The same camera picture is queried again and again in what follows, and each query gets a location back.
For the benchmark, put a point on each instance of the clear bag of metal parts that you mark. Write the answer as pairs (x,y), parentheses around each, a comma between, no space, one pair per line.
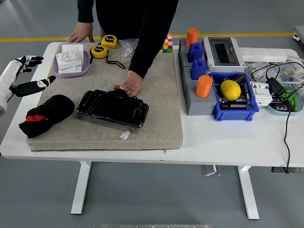
(257,70)

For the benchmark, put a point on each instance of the blue plastic bin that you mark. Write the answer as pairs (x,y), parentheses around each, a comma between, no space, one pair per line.
(232,115)

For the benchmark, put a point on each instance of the person's torso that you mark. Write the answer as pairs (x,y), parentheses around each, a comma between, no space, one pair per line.
(123,16)

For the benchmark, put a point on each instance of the grey block holder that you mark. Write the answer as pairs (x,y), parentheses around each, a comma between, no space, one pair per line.
(199,105)

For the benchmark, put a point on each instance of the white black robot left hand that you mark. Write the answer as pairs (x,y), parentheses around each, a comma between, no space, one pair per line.
(7,78)

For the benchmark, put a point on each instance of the person's right forearm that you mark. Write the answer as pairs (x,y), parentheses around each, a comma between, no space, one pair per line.
(85,10)

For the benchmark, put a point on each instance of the black glossy panel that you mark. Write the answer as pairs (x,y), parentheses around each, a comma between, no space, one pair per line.
(111,109)

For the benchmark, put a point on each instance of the person's right hand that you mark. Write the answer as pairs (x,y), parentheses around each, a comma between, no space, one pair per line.
(82,32)

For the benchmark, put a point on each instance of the clear bag of white parts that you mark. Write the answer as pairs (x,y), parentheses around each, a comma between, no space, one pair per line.
(126,51)

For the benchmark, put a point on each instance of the white table leg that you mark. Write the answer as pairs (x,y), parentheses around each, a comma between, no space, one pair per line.
(248,194)
(80,190)

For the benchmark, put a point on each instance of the black relay module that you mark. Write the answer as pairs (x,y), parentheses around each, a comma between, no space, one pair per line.
(281,105)

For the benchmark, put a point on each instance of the white cart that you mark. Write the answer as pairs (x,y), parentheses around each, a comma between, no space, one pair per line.
(300,35)

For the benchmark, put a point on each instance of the black desk control panel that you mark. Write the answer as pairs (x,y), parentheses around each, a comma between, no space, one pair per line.
(280,169)

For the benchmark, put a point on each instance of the white circuit breaker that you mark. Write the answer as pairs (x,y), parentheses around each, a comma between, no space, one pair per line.
(260,95)

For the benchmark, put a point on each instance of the yellow lemon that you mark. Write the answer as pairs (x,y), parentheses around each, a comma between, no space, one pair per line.
(230,89)

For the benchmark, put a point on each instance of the white wall switch plate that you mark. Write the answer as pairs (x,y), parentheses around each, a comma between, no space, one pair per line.
(71,70)
(71,48)
(69,60)

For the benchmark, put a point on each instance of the brown cylindrical capacitor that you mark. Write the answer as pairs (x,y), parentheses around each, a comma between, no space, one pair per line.
(239,78)

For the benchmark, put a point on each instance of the black rag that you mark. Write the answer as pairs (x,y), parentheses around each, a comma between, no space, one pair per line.
(52,107)

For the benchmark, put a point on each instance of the grey-brown mat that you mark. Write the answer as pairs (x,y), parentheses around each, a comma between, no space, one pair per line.
(154,107)

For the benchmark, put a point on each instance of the white power strip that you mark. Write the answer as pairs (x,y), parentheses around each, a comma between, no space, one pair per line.
(261,54)

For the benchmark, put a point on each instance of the clear bag of blue parts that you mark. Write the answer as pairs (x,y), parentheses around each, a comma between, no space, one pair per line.
(288,72)

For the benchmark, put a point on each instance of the blue block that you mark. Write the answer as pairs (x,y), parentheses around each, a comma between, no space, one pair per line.
(196,52)
(199,69)

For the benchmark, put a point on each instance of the person's left hand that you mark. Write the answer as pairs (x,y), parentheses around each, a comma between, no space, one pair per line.
(133,83)

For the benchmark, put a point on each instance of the person's left forearm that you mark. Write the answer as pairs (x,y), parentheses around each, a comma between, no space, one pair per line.
(147,52)

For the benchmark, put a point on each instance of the green terminal block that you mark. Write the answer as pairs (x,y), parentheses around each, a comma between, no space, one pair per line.
(294,101)

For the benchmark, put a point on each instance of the grey distribution box with window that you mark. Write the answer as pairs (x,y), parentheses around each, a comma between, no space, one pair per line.
(223,52)

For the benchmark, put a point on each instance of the grey metal plate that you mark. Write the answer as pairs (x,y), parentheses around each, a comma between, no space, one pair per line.
(210,171)

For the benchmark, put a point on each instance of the orange cylinder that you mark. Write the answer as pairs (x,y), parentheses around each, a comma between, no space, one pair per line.
(192,36)
(203,86)

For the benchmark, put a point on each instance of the purple tray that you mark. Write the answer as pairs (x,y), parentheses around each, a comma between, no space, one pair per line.
(86,64)

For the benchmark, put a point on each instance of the colourful puzzle cube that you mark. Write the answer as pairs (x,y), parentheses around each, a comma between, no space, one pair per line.
(167,46)

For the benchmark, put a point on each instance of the black power adapter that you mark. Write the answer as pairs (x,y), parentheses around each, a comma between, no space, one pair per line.
(276,86)

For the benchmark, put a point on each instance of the black circuit module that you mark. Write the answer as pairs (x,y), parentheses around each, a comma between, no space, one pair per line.
(235,104)

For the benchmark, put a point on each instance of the light-blue tray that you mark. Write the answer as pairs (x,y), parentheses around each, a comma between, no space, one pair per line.
(299,104)

